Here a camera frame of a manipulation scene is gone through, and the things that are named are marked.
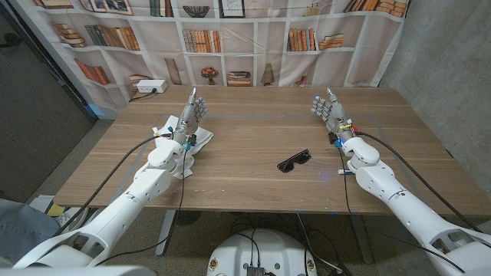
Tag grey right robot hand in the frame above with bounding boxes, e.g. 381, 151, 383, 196
310, 87, 356, 143

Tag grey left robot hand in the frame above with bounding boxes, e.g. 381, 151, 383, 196
171, 87, 209, 146

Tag white cloth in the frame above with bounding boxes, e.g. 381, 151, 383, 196
152, 114, 215, 180

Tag black sunglasses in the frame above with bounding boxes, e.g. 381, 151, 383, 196
276, 149, 312, 173

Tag white power strip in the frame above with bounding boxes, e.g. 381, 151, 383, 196
136, 79, 169, 94

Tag printed bookshelf backdrop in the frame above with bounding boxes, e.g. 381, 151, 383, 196
7, 0, 410, 116

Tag black ribbed round object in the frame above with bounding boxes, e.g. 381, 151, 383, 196
174, 209, 203, 227

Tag grey table leg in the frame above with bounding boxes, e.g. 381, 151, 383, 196
155, 209, 177, 257
347, 214, 374, 265

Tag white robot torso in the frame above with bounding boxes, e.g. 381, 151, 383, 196
206, 228, 318, 276

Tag person in blue jeans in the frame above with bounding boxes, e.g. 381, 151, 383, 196
0, 198, 62, 265

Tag black power strip cord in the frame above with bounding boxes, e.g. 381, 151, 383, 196
128, 88, 158, 104

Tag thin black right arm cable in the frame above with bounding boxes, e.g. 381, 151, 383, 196
337, 147, 356, 219

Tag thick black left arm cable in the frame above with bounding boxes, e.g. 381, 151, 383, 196
51, 133, 172, 237

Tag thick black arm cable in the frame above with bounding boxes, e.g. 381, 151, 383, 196
354, 131, 483, 233
51, 133, 172, 237

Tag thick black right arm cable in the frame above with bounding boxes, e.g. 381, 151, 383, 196
354, 131, 483, 233

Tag black torso cable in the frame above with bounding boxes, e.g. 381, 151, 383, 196
233, 228, 262, 268

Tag yellow panel with black frame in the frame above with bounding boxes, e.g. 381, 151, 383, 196
44, 202, 67, 218

